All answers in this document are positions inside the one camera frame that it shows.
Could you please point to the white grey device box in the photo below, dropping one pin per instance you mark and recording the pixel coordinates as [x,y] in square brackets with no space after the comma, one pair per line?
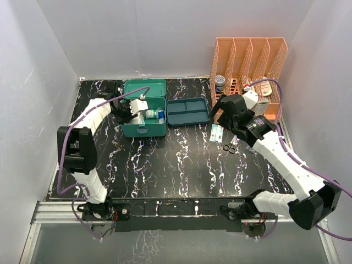
[262,105]

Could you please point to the aluminium frame rail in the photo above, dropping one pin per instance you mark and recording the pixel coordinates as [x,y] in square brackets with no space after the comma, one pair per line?
[172,231]

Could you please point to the white gauze pad package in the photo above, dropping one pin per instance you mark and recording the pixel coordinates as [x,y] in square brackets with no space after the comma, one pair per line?
[139,119]

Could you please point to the blue lid round jar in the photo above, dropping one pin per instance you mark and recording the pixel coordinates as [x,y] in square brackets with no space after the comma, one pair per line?
[220,83]

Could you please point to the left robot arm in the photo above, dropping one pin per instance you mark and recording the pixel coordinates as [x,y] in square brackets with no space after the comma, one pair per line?
[77,154]

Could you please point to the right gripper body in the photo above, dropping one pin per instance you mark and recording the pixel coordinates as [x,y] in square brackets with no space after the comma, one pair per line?
[229,121]

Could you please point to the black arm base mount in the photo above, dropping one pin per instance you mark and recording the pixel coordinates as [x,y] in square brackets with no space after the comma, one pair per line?
[184,214]

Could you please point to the white blister card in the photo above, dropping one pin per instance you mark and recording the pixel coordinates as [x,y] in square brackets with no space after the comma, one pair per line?
[266,88]

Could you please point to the green medicine kit box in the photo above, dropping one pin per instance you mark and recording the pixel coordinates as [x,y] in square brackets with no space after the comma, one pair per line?
[148,109]

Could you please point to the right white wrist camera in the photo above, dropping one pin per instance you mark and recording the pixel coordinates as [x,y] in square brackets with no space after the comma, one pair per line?
[250,97]

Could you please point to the orange file organizer rack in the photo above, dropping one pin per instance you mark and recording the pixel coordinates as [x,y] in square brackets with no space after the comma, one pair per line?
[241,59]

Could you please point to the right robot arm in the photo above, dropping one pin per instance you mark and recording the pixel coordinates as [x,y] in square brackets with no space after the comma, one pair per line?
[313,198]

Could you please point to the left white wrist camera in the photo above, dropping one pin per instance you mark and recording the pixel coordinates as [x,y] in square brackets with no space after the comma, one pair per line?
[138,105]

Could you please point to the dark teal divider tray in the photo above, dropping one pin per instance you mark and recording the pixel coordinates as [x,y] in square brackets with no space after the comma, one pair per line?
[189,111]

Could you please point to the white plastic medicine bottle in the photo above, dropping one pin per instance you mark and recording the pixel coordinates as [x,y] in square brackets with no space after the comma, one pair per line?
[151,114]

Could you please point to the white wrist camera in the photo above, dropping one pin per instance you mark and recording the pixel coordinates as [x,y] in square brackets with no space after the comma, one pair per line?
[250,97]
[138,105]

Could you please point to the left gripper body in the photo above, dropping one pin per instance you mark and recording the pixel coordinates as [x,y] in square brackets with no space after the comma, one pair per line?
[123,113]

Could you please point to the black handled scissors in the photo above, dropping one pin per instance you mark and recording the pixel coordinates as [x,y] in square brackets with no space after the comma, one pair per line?
[230,147]

